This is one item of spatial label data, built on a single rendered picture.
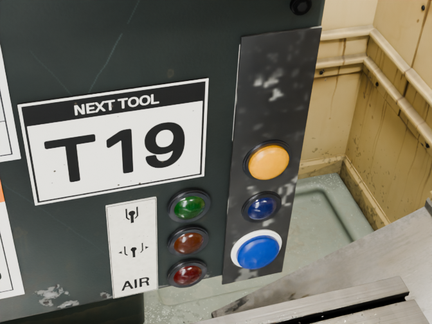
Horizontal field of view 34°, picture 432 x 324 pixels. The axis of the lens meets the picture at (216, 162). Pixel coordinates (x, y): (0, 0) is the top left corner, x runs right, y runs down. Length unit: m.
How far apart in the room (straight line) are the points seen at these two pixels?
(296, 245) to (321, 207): 0.17
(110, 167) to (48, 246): 0.07
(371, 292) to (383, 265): 0.21
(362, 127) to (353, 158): 0.12
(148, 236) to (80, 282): 0.06
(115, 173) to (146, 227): 0.05
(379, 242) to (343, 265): 0.10
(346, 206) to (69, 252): 1.57
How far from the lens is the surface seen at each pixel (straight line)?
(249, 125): 0.40
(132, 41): 0.35
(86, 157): 0.39
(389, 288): 1.44
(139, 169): 0.40
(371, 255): 1.64
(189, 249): 0.45
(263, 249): 0.47
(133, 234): 0.44
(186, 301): 1.72
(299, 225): 1.95
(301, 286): 1.64
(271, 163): 0.42
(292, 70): 0.39
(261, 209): 0.45
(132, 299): 1.58
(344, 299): 1.40
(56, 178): 0.40
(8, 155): 0.38
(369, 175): 1.93
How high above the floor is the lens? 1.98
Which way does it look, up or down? 42 degrees down
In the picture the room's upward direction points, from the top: 3 degrees clockwise
